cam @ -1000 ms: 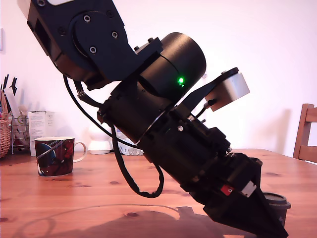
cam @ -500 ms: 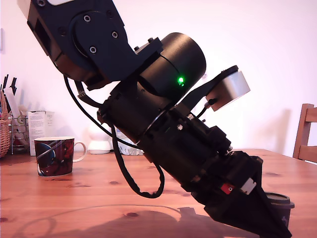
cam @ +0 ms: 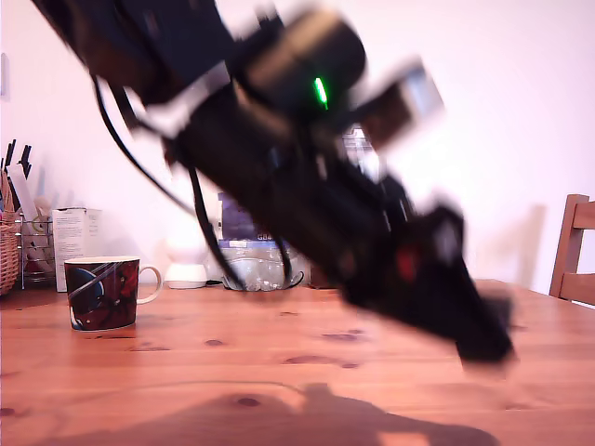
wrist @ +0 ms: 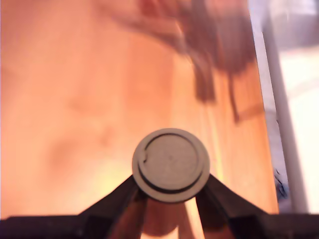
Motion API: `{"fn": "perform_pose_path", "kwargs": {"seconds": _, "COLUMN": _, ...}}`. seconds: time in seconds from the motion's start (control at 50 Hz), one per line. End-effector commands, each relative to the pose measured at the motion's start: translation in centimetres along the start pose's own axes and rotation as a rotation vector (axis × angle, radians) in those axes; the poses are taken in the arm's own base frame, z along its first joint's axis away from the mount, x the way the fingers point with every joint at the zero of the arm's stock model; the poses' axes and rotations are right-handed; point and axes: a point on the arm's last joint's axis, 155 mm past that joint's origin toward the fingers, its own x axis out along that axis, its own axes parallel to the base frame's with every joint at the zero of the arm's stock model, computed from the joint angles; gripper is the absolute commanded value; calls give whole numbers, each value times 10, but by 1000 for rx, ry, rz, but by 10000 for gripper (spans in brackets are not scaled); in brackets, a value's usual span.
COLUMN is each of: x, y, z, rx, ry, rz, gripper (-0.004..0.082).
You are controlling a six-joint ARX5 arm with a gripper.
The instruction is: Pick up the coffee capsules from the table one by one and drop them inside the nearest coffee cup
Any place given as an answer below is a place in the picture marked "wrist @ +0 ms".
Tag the grey-brown coffee capsule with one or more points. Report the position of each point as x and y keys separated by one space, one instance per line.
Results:
x=171 y=165

